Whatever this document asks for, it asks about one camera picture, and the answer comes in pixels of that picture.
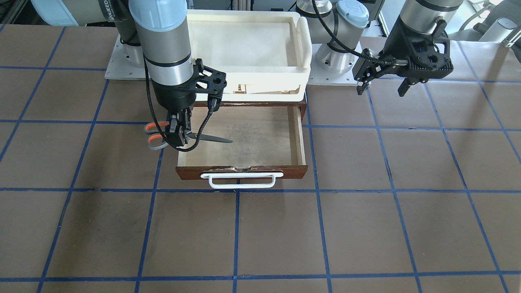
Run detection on wooden drawer with white handle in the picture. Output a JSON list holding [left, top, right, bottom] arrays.
[[175, 107, 308, 188]]

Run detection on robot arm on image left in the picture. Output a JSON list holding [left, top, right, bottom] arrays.
[[32, 0, 230, 152]]

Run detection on metal base plate image left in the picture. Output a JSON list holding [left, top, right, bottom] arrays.
[[105, 35, 145, 81]]

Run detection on black cable on right-side gripper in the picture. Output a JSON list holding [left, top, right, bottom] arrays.
[[142, 61, 222, 153]]

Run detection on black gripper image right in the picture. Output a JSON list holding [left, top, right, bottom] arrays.
[[353, 19, 454, 97]]

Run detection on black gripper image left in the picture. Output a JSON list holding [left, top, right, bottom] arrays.
[[151, 58, 227, 148]]

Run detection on metal base plate image right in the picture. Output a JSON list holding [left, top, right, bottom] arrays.
[[308, 44, 359, 87]]

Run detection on white plastic tray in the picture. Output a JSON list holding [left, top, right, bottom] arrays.
[[187, 9, 313, 103]]

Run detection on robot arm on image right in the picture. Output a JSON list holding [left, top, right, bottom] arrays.
[[295, 0, 462, 97]]

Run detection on metal base plate image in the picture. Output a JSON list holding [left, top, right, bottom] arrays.
[[105, 35, 145, 81], [308, 44, 359, 87]]

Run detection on brown wooden cabinet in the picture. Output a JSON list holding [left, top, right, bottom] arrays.
[[220, 97, 308, 120]]

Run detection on grey orange-handled scissors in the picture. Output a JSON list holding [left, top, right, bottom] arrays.
[[144, 120, 233, 150]]

